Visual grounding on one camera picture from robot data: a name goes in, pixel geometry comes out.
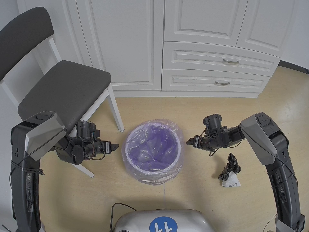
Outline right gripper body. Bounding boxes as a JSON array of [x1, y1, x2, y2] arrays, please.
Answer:
[[193, 135, 209, 150]]

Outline white chair with grey seat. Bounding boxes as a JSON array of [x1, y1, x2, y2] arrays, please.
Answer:
[[0, 7, 125, 178]]

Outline white trash bin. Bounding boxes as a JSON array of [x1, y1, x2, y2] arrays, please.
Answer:
[[125, 122, 183, 179]]

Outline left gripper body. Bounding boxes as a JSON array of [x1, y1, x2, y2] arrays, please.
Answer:
[[96, 140, 112, 156]]

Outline crumpled black plastic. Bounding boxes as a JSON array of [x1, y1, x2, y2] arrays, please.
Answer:
[[218, 153, 242, 181]]

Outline black cable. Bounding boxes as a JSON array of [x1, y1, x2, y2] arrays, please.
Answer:
[[109, 203, 137, 232]]

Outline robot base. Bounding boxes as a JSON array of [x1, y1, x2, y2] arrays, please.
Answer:
[[115, 208, 214, 232]]

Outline purple plastic bag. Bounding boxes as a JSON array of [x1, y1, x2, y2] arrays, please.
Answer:
[[122, 118, 185, 186]]

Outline crumpled white paper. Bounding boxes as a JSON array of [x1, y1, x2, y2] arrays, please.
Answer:
[[221, 172, 242, 188]]

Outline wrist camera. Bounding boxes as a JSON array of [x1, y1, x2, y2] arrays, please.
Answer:
[[76, 121, 101, 140], [203, 114, 227, 132]]

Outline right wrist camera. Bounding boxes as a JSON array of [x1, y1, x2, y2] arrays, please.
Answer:
[[203, 114, 227, 132]]

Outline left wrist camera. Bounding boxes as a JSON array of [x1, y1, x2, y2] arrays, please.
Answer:
[[76, 121, 101, 140]]

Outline white wardrobe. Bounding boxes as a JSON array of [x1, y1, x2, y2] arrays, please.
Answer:
[[15, 0, 296, 99]]

